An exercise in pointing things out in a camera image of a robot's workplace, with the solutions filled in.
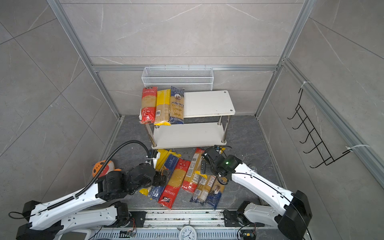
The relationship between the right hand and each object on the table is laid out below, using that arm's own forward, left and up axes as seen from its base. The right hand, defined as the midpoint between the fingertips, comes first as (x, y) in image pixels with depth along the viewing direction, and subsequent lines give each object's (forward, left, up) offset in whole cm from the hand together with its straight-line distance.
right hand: (209, 167), depth 79 cm
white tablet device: (-28, +62, -6) cm, 68 cm away
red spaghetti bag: (-11, +22, -8) cm, 26 cm away
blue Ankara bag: (-11, -3, -9) cm, 15 cm away
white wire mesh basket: (+57, +10, +19) cm, 61 cm away
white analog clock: (-28, +12, -8) cm, 32 cm away
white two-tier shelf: (+26, 0, +22) cm, 34 cm away
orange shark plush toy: (+3, +57, -3) cm, 57 cm away
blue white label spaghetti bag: (-8, +4, -9) cm, 13 cm away
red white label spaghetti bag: (-4, +11, -10) cm, 15 cm away
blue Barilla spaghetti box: (-10, +28, -7) cm, 31 cm away
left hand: (-4, +23, +10) cm, 25 cm away
